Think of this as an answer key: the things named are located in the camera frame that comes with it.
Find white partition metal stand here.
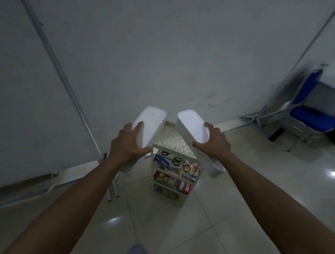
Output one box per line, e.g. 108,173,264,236
22,0,120,202

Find tape rolls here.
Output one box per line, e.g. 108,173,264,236
155,171,175,187

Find person's left hand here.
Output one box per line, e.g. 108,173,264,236
109,121,152,168

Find black-handled scissors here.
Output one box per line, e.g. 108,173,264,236
161,151,182,166

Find person's right hand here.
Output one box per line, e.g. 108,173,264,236
192,122,232,160

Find person's left forearm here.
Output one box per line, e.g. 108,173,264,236
0,154,121,254

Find red and white box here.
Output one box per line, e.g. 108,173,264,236
175,180,192,195

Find person's right forearm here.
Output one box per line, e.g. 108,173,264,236
222,154,335,254

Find white plastic storage bin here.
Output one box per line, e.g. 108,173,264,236
175,109,227,178
119,105,167,173

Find white perforated shelf rack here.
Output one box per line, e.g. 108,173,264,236
151,121,203,207

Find blue stapler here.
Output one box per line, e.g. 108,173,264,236
155,154,170,170

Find blue padded metal chair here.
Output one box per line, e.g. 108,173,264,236
277,69,335,152

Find black cylindrical object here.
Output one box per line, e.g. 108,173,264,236
270,128,285,142

